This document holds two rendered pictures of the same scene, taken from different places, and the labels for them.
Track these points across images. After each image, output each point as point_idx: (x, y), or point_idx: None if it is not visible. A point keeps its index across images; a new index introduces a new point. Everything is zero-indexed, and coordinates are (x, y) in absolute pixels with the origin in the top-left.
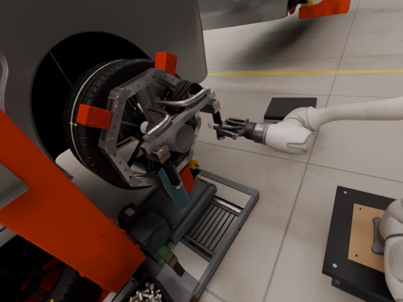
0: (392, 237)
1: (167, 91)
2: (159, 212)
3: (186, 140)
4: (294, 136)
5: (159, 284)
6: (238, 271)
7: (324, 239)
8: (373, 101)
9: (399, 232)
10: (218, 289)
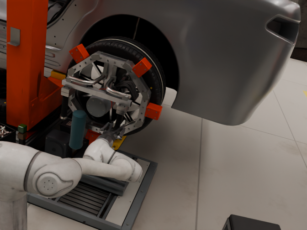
0: None
1: None
2: (83, 150)
3: (95, 108)
4: (88, 148)
5: (10, 138)
6: (44, 225)
7: None
8: (95, 161)
9: None
10: (29, 212)
